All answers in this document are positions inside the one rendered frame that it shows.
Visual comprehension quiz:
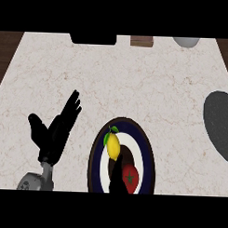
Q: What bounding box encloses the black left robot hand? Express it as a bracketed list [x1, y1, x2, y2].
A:
[26, 87, 83, 168]

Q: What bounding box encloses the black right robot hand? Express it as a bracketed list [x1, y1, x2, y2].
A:
[109, 153, 131, 194]

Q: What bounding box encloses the red tomato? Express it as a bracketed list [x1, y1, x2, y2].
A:
[121, 164, 141, 194]

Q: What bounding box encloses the dark blue and white plate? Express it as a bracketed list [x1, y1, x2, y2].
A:
[87, 115, 158, 195]

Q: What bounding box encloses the dark grey pan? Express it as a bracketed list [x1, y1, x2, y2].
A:
[201, 89, 228, 165]

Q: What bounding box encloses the yellow lemon with green leaf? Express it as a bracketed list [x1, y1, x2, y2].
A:
[102, 125, 123, 162]

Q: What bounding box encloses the black appliance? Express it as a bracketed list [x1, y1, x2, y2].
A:
[69, 33, 117, 47]

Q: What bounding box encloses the brown wooden block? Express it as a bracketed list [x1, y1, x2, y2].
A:
[130, 34, 154, 48]

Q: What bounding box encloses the grey round bowl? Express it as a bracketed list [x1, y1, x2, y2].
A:
[171, 36, 201, 49]

